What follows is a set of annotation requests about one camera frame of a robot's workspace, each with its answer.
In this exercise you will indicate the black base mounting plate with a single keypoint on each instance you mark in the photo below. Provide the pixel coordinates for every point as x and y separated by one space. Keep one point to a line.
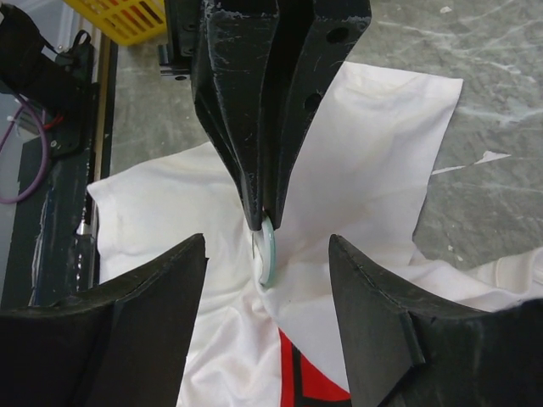
48 248

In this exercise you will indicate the aluminium rail frame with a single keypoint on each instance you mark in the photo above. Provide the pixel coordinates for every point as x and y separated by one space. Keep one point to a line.
98 153

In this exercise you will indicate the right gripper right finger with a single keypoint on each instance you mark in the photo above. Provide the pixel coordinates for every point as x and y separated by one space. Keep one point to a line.
404 346

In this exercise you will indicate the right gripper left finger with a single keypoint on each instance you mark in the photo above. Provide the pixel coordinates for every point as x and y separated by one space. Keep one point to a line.
122 343

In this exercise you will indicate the white Coca-Cola t-shirt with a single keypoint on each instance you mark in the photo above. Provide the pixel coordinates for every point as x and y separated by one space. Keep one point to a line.
363 172

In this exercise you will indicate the green round brooch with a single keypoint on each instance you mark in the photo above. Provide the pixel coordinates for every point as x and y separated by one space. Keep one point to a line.
264 244

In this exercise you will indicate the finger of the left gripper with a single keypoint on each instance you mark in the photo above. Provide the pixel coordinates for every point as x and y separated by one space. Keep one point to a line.
222 48
315 38

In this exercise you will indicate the yellow plastic basket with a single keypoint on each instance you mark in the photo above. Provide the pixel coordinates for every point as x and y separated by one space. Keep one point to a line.
125 22

